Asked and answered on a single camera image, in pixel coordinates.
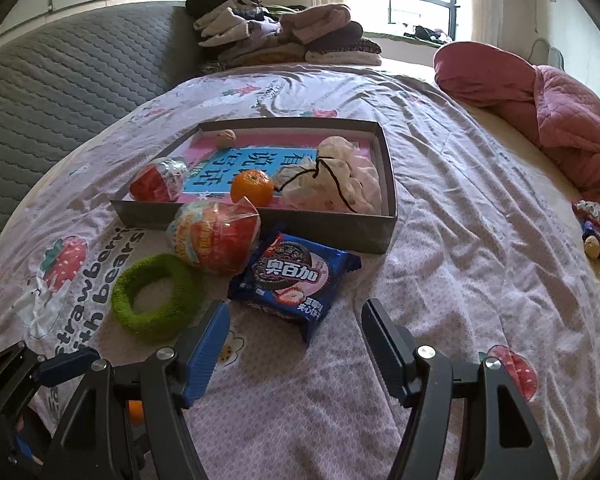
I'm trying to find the cream spotted drawstring bag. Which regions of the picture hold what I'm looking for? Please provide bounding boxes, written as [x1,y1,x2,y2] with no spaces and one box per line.
[271,135,383,215]

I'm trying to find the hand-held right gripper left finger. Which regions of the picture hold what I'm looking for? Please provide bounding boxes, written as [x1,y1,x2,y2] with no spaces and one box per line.
[42,300,231,480]

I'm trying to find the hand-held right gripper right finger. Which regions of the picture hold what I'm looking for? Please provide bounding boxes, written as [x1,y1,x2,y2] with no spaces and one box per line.
[361,298,553,480]

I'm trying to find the small colourful doll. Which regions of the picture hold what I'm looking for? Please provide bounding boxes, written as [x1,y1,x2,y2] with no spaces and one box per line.
[571,199,600,261]

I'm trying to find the shallow grey cardboard box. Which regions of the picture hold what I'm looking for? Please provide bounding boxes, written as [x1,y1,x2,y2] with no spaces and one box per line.
[110,116,398,255]

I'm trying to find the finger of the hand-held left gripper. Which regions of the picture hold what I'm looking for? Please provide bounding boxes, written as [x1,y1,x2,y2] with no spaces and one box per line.
[0,344,102,413]
[7,427,43,466]

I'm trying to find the pink quilted blanket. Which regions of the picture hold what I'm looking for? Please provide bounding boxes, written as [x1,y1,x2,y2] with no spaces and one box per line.
[433,41,600,231]

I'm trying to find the large red snack bag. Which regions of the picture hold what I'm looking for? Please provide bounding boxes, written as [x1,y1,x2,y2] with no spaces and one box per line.
[166,196,262,276]

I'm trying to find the grey quilted headboard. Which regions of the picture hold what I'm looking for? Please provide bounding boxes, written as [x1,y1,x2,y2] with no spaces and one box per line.
[0,2,206,256]

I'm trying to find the dark clothes on sill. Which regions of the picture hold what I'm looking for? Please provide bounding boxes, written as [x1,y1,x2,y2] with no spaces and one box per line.
[405,25,453,43]

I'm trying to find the pile of folded clothes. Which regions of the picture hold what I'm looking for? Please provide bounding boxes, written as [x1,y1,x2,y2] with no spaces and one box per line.
[185,0,383,68]

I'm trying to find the green fuzzy ring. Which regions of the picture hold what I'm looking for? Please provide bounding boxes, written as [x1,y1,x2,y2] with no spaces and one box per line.
[111,253,206,345]

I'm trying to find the blue cookie packet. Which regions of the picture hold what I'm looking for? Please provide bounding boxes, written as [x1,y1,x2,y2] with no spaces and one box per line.
[227,230,362,345]

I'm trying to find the strawberry print bed sheet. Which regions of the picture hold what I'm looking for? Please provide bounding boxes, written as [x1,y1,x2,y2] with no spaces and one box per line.
[0,62,600,480]

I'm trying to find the window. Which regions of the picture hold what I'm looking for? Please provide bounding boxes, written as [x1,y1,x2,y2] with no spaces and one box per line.
[345,0,473,43]

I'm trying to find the small red snack bag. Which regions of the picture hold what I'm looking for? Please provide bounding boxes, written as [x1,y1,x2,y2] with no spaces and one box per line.
[129,156,191,203]

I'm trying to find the green sill cushion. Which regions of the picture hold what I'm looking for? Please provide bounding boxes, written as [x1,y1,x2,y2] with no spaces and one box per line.
[362,30,448,53]

